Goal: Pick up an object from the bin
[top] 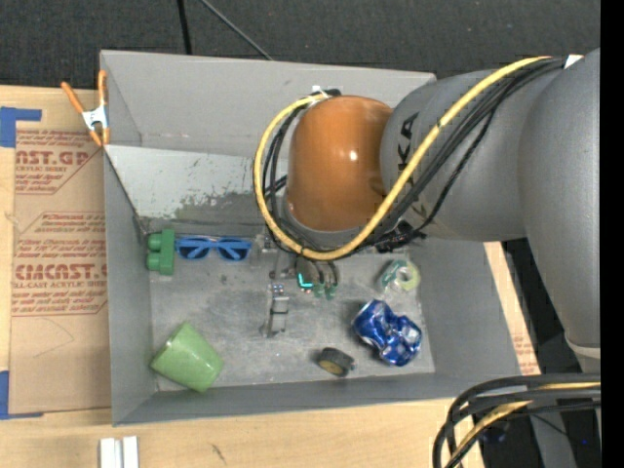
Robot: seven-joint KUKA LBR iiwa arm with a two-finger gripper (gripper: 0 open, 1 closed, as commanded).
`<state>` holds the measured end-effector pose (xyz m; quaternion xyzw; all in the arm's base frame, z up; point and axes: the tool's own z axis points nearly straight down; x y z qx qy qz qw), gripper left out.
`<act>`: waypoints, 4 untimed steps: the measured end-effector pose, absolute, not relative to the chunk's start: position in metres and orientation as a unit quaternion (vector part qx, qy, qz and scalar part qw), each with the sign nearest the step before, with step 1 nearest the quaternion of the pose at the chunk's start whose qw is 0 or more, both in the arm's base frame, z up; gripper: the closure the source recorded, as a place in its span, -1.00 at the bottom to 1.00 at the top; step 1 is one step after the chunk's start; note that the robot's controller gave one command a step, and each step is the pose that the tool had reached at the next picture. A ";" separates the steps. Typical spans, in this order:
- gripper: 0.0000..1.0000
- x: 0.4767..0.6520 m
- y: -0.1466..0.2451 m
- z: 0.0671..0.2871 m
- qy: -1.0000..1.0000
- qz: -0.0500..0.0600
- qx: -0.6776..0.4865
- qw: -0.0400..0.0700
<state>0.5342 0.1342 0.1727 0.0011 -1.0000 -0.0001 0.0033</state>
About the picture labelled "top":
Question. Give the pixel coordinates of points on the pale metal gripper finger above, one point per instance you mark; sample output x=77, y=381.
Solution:
x=278, y=316
x=283, y=265

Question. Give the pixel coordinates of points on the grey metal bin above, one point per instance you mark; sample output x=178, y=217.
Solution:
x=234, y=310

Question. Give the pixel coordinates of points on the blue sunglasses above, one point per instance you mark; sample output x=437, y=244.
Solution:
x=231, y=248

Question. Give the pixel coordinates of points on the black and yellow toy wheel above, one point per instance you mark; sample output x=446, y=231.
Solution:
x=335, y=362

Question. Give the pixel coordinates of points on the crushed blue drink can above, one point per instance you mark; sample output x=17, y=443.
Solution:
x=385, y=329

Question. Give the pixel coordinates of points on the green plastic cup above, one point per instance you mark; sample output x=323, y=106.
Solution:
x=187, y=359

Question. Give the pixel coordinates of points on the clear tape roll green core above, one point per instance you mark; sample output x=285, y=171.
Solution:
x=412, y=276

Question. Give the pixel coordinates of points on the green toy building block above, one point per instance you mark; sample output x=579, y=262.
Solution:
x=163, y=254

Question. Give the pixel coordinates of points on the brown cardboard board red print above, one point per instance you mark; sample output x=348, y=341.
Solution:
x=58, y=242

